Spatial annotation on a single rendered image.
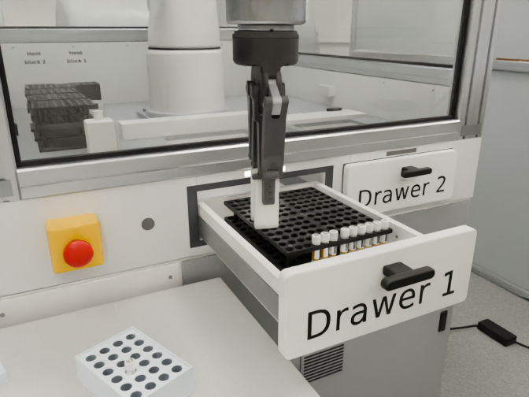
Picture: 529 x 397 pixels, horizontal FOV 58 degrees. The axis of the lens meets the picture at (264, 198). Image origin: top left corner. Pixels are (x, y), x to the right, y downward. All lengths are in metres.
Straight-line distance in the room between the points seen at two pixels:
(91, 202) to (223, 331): 0.28
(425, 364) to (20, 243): 1.02
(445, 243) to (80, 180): 0.52
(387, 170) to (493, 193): 1.57
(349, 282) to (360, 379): 0.69
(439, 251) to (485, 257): 1.99
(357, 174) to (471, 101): 0.33
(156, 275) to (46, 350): 0.21
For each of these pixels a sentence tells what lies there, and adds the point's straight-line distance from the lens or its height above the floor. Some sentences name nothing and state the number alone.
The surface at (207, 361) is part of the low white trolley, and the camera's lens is 0.67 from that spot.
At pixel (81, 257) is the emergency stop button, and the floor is 0.87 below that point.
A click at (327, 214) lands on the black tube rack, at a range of 0.76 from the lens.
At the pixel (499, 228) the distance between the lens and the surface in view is 2.54.
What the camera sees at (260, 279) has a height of 0.87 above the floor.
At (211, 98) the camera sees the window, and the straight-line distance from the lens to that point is 0.80.
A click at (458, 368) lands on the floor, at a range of 1.99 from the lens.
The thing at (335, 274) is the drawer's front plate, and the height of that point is 0.92.
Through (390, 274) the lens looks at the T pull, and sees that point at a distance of 0.58.
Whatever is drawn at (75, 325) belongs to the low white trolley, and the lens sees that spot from 0.79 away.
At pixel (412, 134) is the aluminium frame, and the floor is 0.97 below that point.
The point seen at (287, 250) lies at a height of 0.90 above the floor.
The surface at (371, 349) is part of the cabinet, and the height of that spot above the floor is 0.46.
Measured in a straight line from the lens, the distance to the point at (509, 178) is 2.46.
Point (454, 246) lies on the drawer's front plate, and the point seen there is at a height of 0.91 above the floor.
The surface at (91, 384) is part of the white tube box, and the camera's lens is 0.65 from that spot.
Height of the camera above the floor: 1.18
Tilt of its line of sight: 20 degrees down
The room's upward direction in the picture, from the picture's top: straight up
